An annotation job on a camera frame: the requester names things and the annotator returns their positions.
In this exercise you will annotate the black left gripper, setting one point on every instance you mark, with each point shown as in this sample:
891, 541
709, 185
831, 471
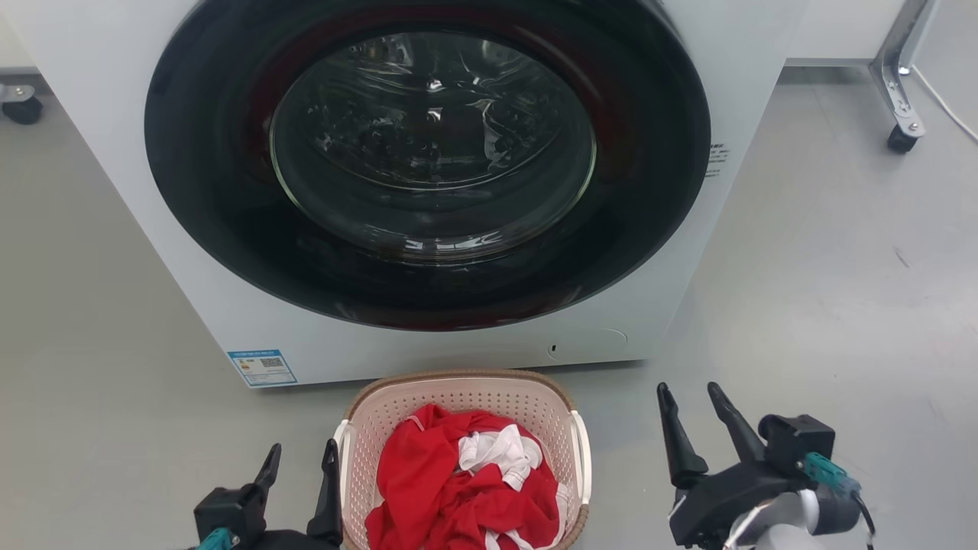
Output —
298, 540

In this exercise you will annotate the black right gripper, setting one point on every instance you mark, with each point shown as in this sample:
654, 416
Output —
726, 500

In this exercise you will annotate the beige perforated laundry basket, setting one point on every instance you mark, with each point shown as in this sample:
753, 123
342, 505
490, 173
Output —
458, 393

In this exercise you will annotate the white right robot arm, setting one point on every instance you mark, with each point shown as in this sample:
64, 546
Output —
787, 523

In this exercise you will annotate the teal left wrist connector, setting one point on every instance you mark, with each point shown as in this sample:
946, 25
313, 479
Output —
214, 540

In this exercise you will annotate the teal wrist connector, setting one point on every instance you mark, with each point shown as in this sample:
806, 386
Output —
214, 540
829, 472

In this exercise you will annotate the blue energy label sticker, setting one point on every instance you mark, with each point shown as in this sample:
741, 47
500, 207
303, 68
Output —
262, 367

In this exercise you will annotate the red garment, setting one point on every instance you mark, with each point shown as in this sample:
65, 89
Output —
428, 481

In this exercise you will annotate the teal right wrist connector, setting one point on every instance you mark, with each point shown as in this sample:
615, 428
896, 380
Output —
829, 472

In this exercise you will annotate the white drain filter cover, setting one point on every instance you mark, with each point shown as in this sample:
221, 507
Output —
588, 345

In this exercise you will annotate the white garment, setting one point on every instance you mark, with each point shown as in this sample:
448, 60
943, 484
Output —
500, 451

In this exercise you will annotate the black round washer door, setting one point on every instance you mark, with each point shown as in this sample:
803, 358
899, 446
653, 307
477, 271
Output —
206, 191

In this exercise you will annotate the white front-load washing machine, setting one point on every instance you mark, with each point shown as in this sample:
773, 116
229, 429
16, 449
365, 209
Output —
114, 191

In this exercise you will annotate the black caster wheel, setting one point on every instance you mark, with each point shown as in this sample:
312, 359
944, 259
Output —
23, 111
901, 140

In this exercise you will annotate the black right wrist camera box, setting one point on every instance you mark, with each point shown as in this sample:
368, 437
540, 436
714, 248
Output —
798, 443

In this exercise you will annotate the tall grey metal frame leg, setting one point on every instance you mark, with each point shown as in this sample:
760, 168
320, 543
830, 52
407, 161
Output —
898, 69

